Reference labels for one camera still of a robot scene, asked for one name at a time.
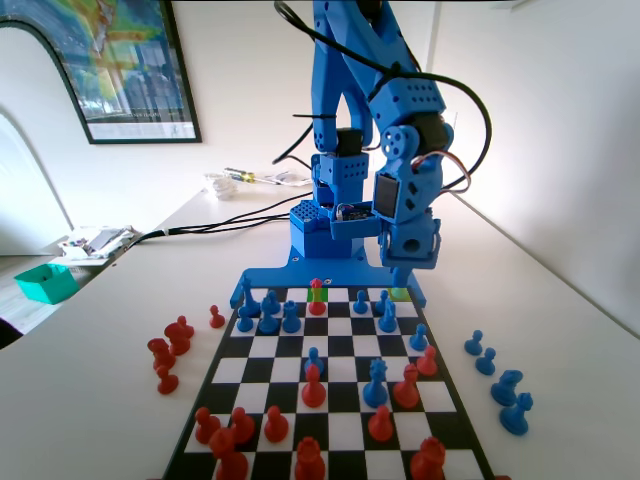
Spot blue controller board tray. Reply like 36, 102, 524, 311
327, 199, 386, 242

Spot blue bishop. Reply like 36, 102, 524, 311
257, 299, 281, 335
498, 392, 535, 437
377, 299, 399, 334

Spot red queen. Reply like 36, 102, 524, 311
307, 278, 327, 316

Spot blue rook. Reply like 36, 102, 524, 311
281, 300, 302, 334

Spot red bishop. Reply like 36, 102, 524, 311
301, 364, 327, 409
392, 363, 421, 409

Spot blue queen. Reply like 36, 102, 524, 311
362, 358, 390, 409

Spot blue king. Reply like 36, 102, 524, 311
238, 277, 261, 316

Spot blue knight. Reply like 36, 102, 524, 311
489, 369, 525, 407

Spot black and white chessboard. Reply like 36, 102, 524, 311
160, 285, 497, 480

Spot white crumpled bag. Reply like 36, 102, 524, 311
203, 172, 239, 201

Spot red rook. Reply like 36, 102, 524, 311
293, 436, 327, 480
409, 436, 448, 480

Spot red knight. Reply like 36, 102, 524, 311
147, 338, 177, 372
163, 322, 192, 357

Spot pile of papers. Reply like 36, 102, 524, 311
54, 224, 139, 266

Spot framed map poster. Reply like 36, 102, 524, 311
0, 0, 203, 146

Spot green plastic box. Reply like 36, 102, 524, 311
13, 263, 80, 305

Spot blue arm base plate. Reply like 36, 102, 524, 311
228, 244, 430, 309

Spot red white servo wires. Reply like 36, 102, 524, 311
409, 149, 474, 194

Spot black camera cable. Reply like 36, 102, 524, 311
272, 0, 494, 194

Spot yellow handled screwdriver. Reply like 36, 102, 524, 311
223, 167, 266, 184

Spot black cable bundle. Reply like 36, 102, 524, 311
112, 192, 321, 251

